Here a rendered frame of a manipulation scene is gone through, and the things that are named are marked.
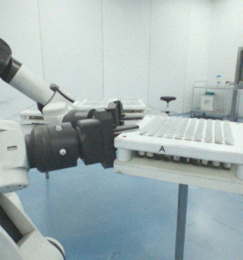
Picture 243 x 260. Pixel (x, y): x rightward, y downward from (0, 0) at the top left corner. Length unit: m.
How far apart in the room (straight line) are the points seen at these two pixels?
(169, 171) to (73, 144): 0.18
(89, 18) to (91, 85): 1.20
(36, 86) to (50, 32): 3.73
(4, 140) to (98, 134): 0.16
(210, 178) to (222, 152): 0.05
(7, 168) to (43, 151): 0.06
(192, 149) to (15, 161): 0.30
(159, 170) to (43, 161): 0.21
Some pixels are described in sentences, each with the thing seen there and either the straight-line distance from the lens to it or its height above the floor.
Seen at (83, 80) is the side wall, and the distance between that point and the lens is 4.83.
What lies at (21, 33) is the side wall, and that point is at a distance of 4.53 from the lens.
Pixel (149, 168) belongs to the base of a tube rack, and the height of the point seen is 0.99.
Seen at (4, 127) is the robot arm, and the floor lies 1.07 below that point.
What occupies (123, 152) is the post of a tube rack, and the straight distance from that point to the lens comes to 0.46.
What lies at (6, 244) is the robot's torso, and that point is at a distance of 0.80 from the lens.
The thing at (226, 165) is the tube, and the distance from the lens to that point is 0.48.
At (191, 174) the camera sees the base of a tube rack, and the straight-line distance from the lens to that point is 0.45.
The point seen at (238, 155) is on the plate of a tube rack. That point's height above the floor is 1.03.
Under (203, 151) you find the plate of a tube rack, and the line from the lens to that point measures 0.43.
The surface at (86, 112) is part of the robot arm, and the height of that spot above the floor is 1.06.
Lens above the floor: 1.16
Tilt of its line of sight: 14 degrees down
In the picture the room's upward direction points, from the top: straight up
